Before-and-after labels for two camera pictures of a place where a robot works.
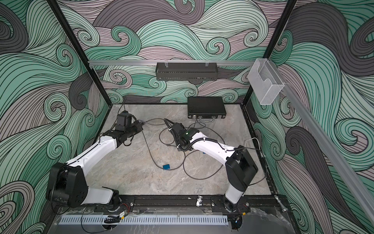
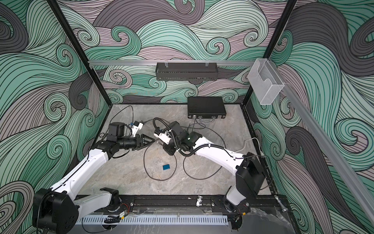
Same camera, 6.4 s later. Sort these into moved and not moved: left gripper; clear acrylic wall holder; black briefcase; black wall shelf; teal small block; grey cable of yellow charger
Moved: left gripper; grey cable of yellow charger
Not moved: black briefcase; clear acrylic wall holder; teal small block; black wall shelf
